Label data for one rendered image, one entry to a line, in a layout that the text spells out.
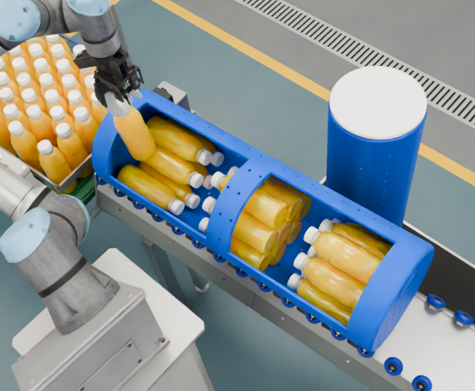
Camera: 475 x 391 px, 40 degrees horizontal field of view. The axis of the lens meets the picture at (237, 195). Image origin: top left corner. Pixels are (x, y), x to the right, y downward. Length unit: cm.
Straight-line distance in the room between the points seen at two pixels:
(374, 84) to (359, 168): 25
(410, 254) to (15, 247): 81
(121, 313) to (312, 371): 149
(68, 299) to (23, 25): 52
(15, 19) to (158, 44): 252
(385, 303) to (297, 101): 204
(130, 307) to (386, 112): 101
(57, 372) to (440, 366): 91
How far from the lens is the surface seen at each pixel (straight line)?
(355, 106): 196
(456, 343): 174
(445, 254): 273
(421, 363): 170
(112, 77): 149
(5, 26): 126
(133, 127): 164
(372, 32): 369
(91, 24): 138
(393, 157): 197
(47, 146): 193
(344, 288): 153
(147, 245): 224
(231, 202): 155
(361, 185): 208
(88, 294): 134
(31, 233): 133
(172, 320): 151
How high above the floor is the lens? 252
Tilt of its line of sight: 56 degrees down
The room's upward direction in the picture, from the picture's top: 10 degrees counter-clockwise
